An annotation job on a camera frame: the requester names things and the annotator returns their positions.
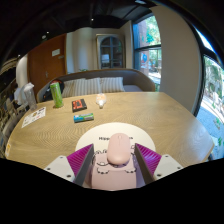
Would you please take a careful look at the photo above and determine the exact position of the arched glass cabinet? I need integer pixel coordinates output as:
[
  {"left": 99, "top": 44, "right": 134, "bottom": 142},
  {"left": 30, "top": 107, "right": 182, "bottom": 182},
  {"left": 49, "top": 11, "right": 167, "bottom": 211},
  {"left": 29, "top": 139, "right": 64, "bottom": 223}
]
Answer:
[{"left": 96, "top": 34, "right": 125, "bottom": 70}]

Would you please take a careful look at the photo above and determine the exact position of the round white pig mouse pad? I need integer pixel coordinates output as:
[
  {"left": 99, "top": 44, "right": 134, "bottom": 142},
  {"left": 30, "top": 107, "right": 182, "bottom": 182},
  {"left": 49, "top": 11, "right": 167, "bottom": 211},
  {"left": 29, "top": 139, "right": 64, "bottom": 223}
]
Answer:
[{"left": 74, "top": 122, "right": 157, "bottom": 192}]

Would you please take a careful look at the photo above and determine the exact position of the green and white small pack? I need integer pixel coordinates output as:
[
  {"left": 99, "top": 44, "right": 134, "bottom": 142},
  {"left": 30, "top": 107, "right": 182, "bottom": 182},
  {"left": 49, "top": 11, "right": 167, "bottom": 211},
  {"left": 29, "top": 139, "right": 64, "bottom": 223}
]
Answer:
[{"left": 73, "top": 112, "right": 95, "bottom": 124}]

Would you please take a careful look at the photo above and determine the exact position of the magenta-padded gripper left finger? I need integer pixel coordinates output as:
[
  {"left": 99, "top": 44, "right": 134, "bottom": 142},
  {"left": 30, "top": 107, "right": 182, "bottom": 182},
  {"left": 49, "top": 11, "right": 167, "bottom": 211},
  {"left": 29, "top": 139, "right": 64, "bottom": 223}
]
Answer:
[{"left": 43, "top": 143, "right": 96, "bottom": 188}]

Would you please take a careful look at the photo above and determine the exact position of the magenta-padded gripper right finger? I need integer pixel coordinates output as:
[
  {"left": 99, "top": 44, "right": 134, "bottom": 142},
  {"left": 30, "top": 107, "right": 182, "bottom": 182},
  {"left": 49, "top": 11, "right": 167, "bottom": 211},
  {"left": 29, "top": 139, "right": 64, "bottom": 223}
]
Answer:
[{"left": 134, "top": 142, "right": 184, "bottom": 185}]

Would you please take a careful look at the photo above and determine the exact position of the striped cushion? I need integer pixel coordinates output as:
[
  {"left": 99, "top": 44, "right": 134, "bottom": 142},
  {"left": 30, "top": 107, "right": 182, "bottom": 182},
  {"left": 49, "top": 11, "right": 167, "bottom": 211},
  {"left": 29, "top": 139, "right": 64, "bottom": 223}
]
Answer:
[
  {"left": 73, "top": 77, "right": 102, "bottom": 97},
  {"left": 99, "top": 76, "right": 126, "bottom": 94},
  {"left": 61, "top": 79, "right": 78, "bottom": 99}
]

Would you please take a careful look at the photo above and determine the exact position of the brown wooden door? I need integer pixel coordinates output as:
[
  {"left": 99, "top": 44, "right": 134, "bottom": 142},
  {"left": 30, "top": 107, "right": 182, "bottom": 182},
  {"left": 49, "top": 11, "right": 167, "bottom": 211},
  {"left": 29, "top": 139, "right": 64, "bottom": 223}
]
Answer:
[{"left": 27, "top": 33, "right": 68, "bottom": 98}]

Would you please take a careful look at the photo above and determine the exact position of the green drink can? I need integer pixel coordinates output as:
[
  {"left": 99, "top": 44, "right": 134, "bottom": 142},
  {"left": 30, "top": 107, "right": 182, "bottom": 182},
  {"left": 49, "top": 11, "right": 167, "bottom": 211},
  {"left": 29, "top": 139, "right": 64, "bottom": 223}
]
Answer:
[{"left": 49, "top": 81, "right": 64, "bottom": 109}]

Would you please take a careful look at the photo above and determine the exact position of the black and orange box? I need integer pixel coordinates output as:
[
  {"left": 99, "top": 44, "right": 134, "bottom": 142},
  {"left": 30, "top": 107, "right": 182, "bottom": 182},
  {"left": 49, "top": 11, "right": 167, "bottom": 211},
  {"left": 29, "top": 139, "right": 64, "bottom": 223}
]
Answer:
[{"left": 71, "top": 98, "right": 88, "bottom": 113}]

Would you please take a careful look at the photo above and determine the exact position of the grey curved sofa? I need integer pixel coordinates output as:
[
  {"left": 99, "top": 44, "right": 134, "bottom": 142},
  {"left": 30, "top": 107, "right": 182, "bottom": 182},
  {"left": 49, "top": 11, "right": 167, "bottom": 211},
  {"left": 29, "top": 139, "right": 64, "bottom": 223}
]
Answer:
[{"left": 35, "top": 68, "right": 156, "bottom": 103}]

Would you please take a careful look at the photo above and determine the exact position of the yellow square card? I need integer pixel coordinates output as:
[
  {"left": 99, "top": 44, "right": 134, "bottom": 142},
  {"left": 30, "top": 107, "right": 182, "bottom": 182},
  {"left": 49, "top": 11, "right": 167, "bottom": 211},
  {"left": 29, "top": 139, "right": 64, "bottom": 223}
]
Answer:
[{"left": 4, "top": 143, "right": 12, "bottom": 158}]

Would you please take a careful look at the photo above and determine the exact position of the white sticker sheet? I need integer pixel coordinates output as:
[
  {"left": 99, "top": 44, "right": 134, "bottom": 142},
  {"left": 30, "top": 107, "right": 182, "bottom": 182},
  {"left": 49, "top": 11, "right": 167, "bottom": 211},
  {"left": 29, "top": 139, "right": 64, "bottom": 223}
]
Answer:
[{"left": 21, "top": 106, "right": 47, "bottom": 129}]

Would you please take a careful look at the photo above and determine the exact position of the white squeeze tube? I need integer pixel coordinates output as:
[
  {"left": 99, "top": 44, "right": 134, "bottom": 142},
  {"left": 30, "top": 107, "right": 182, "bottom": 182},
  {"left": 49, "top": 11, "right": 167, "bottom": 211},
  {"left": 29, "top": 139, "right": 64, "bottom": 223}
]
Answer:
[{"left": 95, "top": 93, "right": 108, "bottom": 109}]

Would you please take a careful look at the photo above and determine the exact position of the pink computer mouse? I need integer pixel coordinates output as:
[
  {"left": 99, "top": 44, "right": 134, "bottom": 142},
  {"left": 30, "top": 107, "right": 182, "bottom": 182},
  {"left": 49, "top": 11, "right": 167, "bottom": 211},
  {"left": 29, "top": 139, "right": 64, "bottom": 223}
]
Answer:
[{"left": 106, "top": 132, "right": 132, "bottom": 166}]

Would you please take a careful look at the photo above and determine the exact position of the clear shaker bottle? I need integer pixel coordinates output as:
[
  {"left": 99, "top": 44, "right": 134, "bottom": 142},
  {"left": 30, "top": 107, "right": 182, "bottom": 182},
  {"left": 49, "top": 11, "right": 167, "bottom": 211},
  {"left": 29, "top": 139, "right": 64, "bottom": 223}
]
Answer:
[{"left": 23, "top": 82, "right": 38, "bottom": 112}]

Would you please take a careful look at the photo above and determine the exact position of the large black-framed side window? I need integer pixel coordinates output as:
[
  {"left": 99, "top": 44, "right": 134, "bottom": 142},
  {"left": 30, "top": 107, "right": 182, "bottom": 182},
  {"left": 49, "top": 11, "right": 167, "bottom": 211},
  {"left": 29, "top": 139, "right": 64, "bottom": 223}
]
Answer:
[{"left": 195, "top": 28, "right": 224, "bottom": 161}]

